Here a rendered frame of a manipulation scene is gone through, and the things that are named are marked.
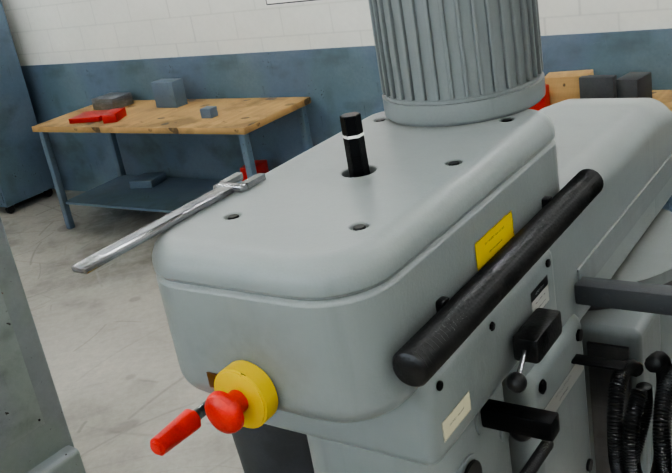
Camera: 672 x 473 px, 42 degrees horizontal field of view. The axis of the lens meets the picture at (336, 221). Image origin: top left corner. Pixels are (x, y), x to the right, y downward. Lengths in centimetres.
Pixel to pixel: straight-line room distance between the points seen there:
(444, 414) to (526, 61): 42
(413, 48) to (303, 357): 42
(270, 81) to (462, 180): 567
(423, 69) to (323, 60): 514
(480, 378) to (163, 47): 635
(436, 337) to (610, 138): 70
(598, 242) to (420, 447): 51
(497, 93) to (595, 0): 423
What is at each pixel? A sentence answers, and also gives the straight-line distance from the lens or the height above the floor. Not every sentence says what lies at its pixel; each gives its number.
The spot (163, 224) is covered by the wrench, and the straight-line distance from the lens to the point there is 84.
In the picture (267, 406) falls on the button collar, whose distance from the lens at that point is 77.
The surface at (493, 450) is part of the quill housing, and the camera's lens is 104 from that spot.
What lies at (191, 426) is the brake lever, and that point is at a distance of 88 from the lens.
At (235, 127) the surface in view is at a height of 88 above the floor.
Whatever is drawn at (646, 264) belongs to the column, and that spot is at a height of 156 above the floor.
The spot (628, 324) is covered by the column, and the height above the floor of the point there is 153.
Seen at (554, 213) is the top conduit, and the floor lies 180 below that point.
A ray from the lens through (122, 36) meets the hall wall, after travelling 744.
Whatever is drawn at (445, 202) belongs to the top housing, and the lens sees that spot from 80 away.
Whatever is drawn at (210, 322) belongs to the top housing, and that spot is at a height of 182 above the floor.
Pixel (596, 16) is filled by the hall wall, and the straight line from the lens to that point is 525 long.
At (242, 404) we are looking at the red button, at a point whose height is 176.
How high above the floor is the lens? 216
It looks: 20 degrees down
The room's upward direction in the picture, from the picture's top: 10 degrees counter-clockwise
